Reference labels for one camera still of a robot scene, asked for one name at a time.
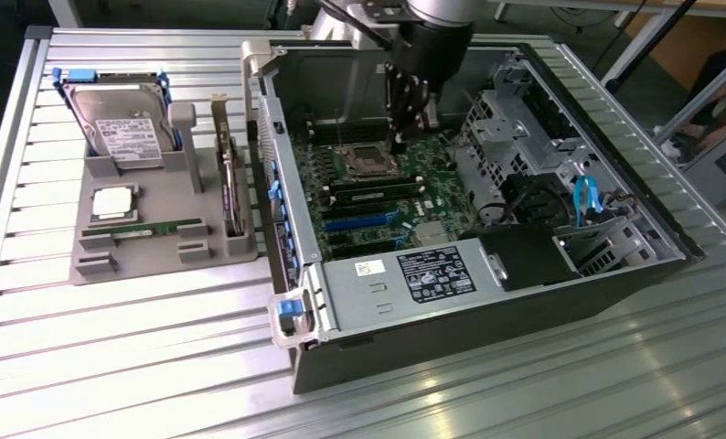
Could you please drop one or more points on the green motherboard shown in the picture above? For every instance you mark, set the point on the green motherboard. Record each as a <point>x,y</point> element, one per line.
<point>374,215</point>

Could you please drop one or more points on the installed green RAM stick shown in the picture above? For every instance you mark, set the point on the installed green RAM stick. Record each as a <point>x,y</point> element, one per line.
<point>374,189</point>

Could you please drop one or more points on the black fan shroud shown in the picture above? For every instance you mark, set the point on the black fan shroud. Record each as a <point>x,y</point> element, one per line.
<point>527,256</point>

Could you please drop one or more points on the black open PC case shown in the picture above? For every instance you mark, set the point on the black open PC case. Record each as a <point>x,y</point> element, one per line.
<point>520,329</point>

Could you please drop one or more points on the blue expansion slot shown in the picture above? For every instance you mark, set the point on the blue expansion slot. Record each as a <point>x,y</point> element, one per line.
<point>362,219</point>

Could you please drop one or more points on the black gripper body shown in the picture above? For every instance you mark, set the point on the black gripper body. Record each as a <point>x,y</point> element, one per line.
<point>435,50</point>

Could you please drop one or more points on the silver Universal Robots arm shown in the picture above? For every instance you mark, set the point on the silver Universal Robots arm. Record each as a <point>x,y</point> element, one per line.
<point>442,9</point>

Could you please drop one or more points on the silver CPU chip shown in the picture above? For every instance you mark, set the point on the silver CPU chip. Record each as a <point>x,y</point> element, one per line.
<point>115,202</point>

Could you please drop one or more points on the wooden desk with metal legs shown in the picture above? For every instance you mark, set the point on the wooden desk with metal legs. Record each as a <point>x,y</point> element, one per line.
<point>691,32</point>

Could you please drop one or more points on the CPU socket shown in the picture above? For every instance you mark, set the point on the CPU socket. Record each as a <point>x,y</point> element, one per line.
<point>367,161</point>

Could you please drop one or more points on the metal disk bay cage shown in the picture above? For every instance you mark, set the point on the metal disk bay cage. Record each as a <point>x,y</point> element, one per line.
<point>508,132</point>

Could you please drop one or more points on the grey power supply unit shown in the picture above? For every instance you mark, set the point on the grey power supply unit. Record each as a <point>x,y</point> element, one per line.
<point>368,292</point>

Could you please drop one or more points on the blue case latch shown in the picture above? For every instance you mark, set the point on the blue case latch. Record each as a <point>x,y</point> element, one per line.
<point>287,308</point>

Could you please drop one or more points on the grey computer tower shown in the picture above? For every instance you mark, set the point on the grey computer tower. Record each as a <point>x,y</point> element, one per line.
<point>725,164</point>

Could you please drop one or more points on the hard disk in blue carrier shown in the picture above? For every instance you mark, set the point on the hard disk in blue carrier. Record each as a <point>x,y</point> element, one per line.
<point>121,123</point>

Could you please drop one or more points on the silver chipset heatsink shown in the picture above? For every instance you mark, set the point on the silver chipset heatsink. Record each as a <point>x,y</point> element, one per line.
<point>432,234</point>

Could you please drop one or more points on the grey parts rack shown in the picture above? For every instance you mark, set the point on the grey parts rack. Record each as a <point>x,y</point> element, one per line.
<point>155,256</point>

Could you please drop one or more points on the graphics card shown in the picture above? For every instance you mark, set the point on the graphics card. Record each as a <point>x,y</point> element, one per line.
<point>231,183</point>

